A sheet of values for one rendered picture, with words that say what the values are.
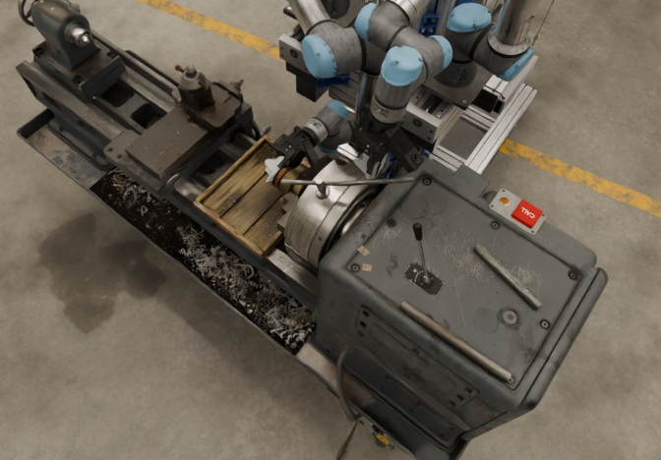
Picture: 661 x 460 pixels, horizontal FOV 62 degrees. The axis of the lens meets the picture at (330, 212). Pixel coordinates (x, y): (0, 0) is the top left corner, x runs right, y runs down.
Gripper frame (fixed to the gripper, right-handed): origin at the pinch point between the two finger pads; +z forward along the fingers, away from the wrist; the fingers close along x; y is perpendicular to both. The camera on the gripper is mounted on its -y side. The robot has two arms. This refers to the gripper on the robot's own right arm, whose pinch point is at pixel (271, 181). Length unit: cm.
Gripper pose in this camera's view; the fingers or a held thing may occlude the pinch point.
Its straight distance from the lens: 164.6
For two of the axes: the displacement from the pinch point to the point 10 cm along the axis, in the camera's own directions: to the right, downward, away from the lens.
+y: -7.8, -5.6, 2.9
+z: -6.3, 6.7, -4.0
